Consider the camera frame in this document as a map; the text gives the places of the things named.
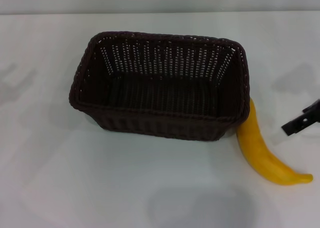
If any yellow banana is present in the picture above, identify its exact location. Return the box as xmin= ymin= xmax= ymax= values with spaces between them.
xmin=236 ymin=97 xmax=314 ymax=187

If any dark brown woven basket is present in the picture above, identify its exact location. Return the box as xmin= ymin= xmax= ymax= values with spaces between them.
xmin=67 ymin=30 xmax=251 ymax=142

